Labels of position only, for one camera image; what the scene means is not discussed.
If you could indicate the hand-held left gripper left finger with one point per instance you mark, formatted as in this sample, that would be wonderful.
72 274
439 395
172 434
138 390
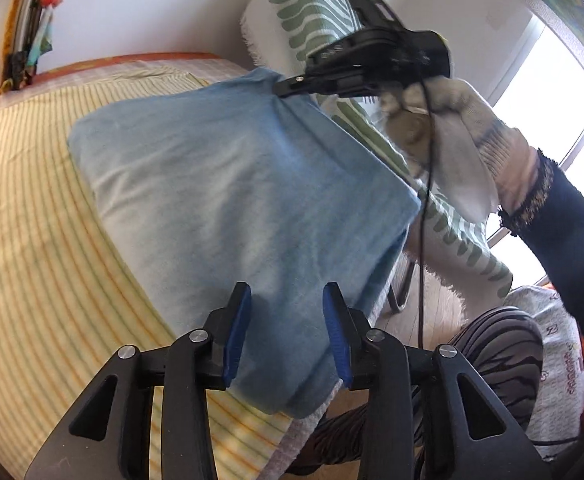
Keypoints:
234 340

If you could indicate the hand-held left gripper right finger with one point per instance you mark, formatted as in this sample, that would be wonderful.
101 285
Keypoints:
336 340

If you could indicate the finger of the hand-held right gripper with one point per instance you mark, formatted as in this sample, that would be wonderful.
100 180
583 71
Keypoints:
312 85

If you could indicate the light blue towel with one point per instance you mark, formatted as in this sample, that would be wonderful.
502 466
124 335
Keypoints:
221 185

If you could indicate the person's right forearm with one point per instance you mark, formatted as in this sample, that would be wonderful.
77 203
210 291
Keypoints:
572 240

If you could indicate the person's right hand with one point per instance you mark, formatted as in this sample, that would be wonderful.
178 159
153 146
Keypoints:
452 125

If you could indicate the green leaf patterned cloth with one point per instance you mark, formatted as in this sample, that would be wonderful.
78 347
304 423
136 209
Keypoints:
302 5

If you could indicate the metal chair leg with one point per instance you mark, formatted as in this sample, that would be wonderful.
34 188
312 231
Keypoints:
407 280

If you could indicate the window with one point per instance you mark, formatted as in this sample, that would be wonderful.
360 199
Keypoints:
562 85

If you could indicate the yellow striped bed sheet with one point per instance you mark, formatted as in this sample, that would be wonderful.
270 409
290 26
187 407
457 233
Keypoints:
96 71

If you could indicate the person's white printed shirt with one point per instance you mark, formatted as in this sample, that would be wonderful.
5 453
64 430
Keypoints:
557 340

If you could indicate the yellow striped bedsheet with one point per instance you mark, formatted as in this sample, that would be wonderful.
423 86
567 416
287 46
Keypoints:
36 240

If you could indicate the colourful wall hanging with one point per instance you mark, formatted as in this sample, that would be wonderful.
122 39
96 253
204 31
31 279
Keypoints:
26 45

